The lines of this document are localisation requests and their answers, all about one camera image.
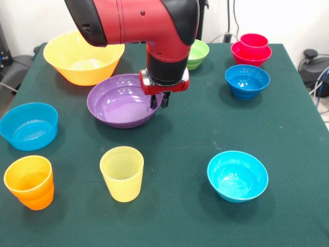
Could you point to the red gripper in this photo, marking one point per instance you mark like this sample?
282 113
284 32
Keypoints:
164 89

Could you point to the large purple bowl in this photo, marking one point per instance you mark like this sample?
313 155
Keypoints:
115 110

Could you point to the green bowl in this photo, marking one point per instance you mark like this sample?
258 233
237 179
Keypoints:
199 55

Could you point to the dark blue bowl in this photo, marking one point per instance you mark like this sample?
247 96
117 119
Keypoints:
246 86

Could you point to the red-pink bowl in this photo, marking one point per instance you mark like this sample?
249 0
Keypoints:
246 59

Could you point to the red-pink cup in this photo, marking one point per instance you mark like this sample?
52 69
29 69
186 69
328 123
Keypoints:
254 41

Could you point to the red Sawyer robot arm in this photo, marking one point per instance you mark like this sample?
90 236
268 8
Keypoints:
144 20

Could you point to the large orange bowl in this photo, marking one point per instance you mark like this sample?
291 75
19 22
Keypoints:
77 69

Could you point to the yellow-green cup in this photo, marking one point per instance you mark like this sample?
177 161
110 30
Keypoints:
122 185

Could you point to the cyan bowl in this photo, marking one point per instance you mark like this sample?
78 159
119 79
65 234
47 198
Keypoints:
236 180

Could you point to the dark green tablecloth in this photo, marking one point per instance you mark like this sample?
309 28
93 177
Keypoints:
180 226

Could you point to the blue ribbed bowl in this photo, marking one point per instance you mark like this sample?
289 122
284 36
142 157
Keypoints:
28 133

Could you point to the orange cup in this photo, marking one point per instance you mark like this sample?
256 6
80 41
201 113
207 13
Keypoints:
30 195

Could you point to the black device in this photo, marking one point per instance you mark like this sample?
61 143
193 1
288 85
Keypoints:
5 56

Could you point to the grey pedestal foot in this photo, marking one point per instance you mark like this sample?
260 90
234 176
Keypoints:
18 67
316 67

